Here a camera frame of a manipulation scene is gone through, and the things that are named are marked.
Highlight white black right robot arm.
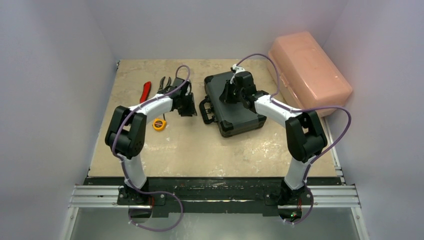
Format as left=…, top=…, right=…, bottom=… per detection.
left=219, top=70, right=328, bottom=204

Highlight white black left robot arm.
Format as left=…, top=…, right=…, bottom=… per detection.
left=104, top=77, right=197, bottom=205

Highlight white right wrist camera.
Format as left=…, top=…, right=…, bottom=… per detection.
left=229, top=64, right=246, bottom=85

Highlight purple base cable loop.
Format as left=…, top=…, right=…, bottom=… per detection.
left=127, top=190, right=184, bottom=233

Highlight black grey pliers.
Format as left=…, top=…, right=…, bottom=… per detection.
left=157, top=76, right=172, bottom=94

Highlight pink translucent plastic box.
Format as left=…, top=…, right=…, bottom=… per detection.
left=267, top=31, right=353, bottom=109

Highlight yellow tape measure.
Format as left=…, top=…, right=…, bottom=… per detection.
left=152, top=114, right=167, bottom=132

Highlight black foam-lined poker case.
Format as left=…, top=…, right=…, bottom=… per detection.
left=199, top=71, right=267, bottom=138

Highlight black metal base frame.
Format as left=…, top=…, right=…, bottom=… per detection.
left=69, top=177, right=360, bottom=220

